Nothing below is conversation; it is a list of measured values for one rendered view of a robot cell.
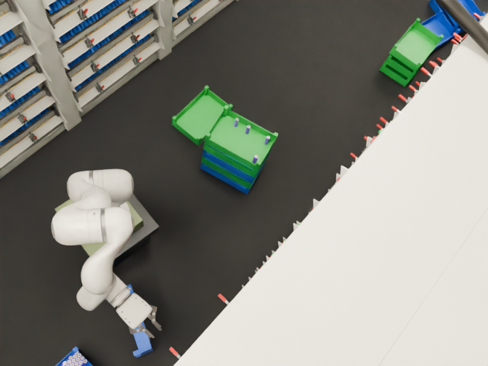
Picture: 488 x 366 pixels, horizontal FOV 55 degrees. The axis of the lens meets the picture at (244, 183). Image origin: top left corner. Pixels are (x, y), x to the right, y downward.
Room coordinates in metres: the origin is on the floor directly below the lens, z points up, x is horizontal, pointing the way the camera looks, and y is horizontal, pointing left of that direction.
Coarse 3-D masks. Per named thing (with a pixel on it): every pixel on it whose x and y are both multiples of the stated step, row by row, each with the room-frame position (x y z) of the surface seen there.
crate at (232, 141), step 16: (224, 112) 1.22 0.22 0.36; (224, 128) 1.16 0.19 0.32; (240, 128) 1.19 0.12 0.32; (256, 128) 1.21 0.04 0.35; (208, 144) 1.04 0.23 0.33; (224, 144) 1.07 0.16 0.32; (240, 144) 1.11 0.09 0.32; (256, 144) 1.14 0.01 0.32; (272, 144) 1.15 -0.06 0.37; (240, 160) 1.02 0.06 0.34; (256, 160) 1.05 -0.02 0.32
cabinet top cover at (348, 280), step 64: (448, 64) 0.64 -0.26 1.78; (448, 128) 0.51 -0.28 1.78; (384, 192) 0.35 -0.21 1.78; (448, 192) 0.39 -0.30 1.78; (320, 256) 0.22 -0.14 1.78; (384, 256) 0.25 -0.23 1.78; (448, 256) 0.29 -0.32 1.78; (256, 320) 0.10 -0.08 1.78; (320, 320) 0.13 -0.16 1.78; (384, 320) 0.17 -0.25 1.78
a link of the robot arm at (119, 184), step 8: (96, 176) 0.52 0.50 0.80; (104, 176) 0.53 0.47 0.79; (112, 176) 0.54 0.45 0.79; (120, 176) 0.55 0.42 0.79; (128, 176) 0.57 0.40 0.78; (96, 184) 0.49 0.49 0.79; (104, 184) 0.50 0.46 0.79; (112, 184) 0.51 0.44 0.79; (120, 184) 0.53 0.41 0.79; (128, 184) 0.54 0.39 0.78; (112, 192) 0.49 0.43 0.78; (120, 192) 0.50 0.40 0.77; (128, 192) 0.52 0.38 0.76; (112, 200) 0.48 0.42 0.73; (120, 200) 0.49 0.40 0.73
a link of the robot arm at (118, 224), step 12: (108, 216) 0.33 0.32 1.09; (120, 216) 0.34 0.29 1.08; (132, 216) 0.36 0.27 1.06; (108, 228) 0.30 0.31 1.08; (120, 228) 0.31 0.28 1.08; (132, 228) 0.33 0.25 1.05; (108, 240) 0.27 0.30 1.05; (120, 240) 0.28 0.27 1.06; (96, 252) 0.23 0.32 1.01; (108, 252) 0.24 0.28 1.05; (84, 264) 0.19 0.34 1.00; (96, 264) 0.20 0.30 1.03; (108, 264) 0.21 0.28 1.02; (84, 276) 0.16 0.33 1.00; (96, 276) 0.17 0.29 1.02; (108, 276) 0.19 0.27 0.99; (96, 288) 0.14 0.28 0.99; (108, 288) 0.16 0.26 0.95
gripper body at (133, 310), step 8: (128, 296) 0.20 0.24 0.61; (136, 296) 0.21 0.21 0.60; (120, 304) 0.16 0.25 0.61; (128, 304) 0.17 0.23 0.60; (136, 304) 0.18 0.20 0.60; (144, 304) 0.19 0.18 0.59; (120, 312) 0.14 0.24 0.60; (128, 312) 0.15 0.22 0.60; (136, 312) 0.16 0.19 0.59; (144, 312) 0.17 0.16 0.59; (128, 320) 0.12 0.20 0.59; (136, 320) 0.13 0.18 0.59
